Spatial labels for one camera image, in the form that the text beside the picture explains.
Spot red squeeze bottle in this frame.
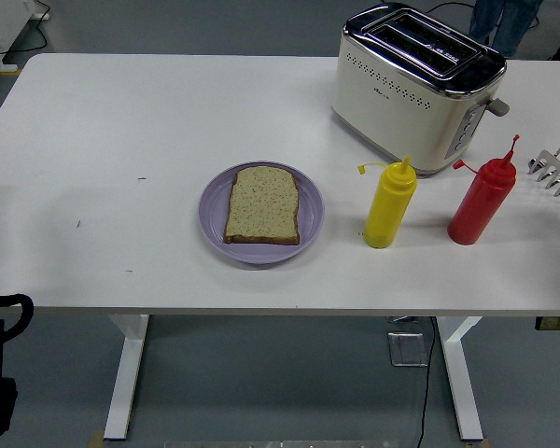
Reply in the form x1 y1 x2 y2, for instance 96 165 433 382
447 133 521 246

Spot bread slice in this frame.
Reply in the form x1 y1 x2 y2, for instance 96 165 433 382
223 165 301 245

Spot white equipment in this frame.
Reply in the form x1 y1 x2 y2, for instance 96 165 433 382
0 0 51 74

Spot white table leg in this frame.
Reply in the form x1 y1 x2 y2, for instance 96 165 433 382
103 315 150 441
436 315 485 442

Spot purple plate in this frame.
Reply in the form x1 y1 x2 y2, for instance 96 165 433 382
198 161 326 266

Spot yellow squeeze bottle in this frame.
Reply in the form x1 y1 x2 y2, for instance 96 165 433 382
357 155 419 249

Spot cream and chrome toaster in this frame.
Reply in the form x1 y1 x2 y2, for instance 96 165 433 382
330 2 511 179

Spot metal floor socket plate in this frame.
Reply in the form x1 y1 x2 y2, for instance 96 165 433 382
386 330 429 369

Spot black equipment cable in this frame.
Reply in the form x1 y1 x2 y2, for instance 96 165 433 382
0 0 51 64

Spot black floor cable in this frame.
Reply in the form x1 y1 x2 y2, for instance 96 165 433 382
416 316 438 448

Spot black toaster cord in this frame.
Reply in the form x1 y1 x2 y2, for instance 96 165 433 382
423 1 477 15

